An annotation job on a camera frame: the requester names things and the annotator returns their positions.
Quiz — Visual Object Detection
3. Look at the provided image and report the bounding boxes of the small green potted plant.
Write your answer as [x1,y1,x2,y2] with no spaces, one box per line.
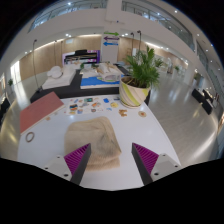
[154,57,165,68]

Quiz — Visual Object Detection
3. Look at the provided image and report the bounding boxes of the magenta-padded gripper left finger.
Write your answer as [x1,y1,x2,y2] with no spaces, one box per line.
[43,143,92,186]

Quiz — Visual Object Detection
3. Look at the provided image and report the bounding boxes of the group of dark chairs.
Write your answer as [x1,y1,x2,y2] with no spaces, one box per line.
[0,96,11,121]
[191,87,214,116]

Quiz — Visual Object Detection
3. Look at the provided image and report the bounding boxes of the wooden bead ring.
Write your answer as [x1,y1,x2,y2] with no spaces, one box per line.
[25,131,36,144]

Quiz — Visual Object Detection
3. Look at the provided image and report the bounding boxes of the palm in striped pot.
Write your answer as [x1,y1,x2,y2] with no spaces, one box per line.
[118,45,161,109]

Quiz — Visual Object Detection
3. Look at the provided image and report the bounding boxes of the blue-based architectural model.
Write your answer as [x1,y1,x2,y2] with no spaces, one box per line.
[79,63,122,90]

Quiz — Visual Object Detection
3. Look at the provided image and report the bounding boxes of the group of colourful stickers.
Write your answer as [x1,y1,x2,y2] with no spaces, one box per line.
[68,95,121,116]

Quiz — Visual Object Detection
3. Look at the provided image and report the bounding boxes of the white architectural model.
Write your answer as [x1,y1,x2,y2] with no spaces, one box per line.
[42,65,77,90]

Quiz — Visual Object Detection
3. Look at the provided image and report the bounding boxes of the tall black lamp stand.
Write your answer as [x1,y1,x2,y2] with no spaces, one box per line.
[32,39,43,93]

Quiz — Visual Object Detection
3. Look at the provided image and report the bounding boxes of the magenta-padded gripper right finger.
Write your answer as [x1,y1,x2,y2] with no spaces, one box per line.
[131,142,183,186]

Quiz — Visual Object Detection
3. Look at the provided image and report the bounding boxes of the flat red board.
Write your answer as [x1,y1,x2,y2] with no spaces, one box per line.
[18,91,66,135]

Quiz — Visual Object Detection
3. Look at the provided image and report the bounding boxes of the black display platform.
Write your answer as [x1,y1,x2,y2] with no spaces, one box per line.
[29,64,133,104]

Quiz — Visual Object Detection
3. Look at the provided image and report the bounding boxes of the beige waffle towel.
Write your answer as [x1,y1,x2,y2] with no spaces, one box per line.
[63,115,122,173]

